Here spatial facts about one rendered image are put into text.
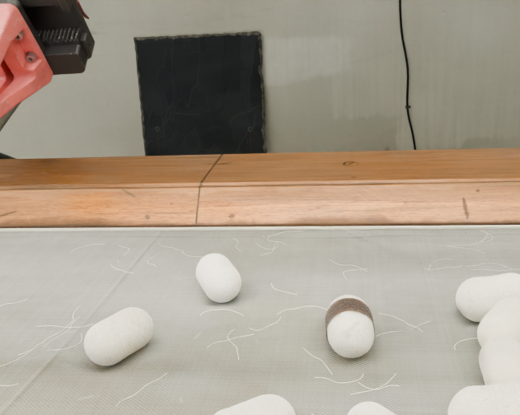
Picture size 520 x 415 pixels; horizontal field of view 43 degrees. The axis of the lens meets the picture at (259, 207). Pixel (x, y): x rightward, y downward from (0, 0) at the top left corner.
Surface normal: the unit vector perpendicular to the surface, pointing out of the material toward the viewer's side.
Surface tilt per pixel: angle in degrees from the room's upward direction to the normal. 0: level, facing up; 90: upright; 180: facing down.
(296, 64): 89
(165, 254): 0
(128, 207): 45
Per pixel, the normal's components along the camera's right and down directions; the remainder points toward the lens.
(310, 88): -0.10, 0.32
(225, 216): -0.13, -0.44
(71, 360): -0.05, -0.95
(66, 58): -0.05, 0.85
